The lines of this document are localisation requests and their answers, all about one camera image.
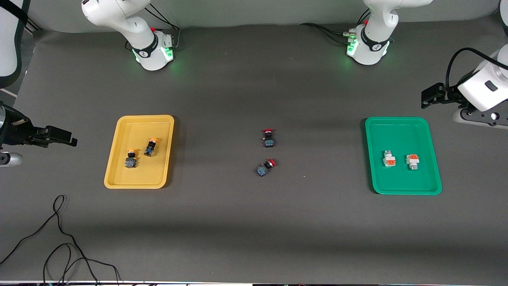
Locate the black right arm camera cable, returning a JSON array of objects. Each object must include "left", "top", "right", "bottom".
[{"left": 11, "top": 0, "right": 31, "bottom": 80}]

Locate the black right arm base cable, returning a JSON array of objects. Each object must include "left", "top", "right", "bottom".
[{"left": 145, "top": 4, "right": 181, "bottom": 51}]

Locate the loose thin black cable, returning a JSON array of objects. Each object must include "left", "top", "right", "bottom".
[{"left": 0, "top": 195, "right": 121, "bottom": 286}]

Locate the long black base cable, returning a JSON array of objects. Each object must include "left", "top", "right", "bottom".
[{"left": 300, "top": 23, "right": 352, "bottom": 42}]

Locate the grey table mat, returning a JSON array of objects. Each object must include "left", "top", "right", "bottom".
[{"left": 0, "top": 15, "right": 508, "bottom": 284}]

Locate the yellow plastic tray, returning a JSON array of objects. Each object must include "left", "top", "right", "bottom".
[{"left": 104, "top": 115, "right": 175, "bottom": 189}]

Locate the green plastic tray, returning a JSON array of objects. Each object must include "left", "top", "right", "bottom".
[{"left": 364, "top": 116, "right": 443, "bottom": 195}]

